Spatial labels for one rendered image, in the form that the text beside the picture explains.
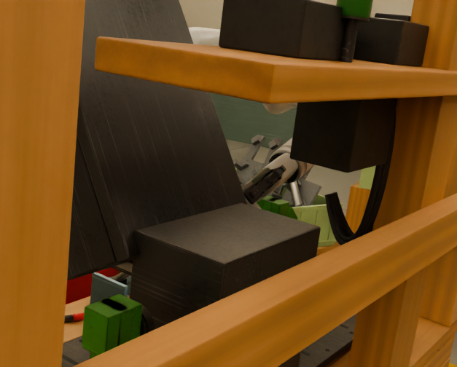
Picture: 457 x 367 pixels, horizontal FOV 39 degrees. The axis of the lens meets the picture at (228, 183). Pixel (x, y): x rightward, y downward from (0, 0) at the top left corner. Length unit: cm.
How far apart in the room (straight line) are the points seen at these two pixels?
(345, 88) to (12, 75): 43
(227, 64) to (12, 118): 27
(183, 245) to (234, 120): 835
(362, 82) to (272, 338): 33
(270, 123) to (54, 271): 857
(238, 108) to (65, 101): 879
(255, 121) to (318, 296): 836
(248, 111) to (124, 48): 845
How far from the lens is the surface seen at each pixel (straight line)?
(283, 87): 65
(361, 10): 94
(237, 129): 930
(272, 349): 77
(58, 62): 48
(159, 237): 101
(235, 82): 66
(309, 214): 244
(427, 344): 169
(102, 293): 138
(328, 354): 148
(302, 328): 82
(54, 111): 49
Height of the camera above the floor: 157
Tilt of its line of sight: 13 degrees down
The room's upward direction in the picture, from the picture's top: 7 degrees clockwise
